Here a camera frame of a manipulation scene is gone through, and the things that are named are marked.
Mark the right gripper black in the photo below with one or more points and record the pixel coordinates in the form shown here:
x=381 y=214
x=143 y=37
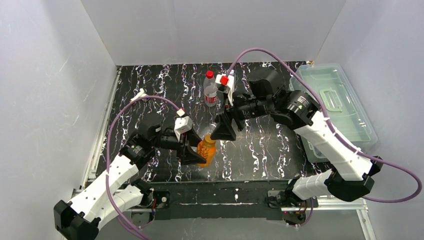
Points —
x=230 y=112

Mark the clear plastic bottle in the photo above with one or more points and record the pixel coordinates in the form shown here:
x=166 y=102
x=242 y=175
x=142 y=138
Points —
x=208 y=130

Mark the orange juice bottle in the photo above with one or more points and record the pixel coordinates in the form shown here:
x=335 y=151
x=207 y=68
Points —
x=206 y=152

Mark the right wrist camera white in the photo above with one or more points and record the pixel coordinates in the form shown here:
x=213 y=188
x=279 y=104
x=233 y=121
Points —
x=226 y=85

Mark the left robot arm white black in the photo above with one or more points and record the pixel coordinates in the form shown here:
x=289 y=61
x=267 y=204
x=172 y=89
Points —
x=82 y=217

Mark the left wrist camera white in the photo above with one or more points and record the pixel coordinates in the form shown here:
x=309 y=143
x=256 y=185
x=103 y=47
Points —
x=182 y=125

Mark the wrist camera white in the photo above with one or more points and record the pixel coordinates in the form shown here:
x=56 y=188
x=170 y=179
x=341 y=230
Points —
x=226 y=85
x=182 y=125

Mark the red bottle cap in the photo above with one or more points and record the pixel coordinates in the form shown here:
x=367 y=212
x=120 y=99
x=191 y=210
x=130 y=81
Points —
x=209 y=74

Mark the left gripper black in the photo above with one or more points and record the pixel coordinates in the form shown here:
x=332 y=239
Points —
x=182 y=145

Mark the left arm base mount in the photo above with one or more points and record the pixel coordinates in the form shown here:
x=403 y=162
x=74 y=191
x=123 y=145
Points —
x=145 y=213

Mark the red label water bottle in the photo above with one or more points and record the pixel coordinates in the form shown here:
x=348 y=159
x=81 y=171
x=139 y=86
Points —
x=209 y=92

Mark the clear plastic storage box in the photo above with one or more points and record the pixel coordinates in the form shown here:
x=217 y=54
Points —
x=341 y=102

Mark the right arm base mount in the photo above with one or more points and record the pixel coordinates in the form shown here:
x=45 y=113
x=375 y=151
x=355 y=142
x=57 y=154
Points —
x=295 y=213

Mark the white pipe fitting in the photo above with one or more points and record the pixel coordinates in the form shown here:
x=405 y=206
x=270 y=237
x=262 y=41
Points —
x=140 y=96

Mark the clear blue-tinted bottle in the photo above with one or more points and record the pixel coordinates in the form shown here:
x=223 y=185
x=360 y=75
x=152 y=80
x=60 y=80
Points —
x=233 y=74

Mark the orange bottle cap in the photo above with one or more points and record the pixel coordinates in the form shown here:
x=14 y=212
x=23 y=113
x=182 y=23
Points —
x=208 y=142

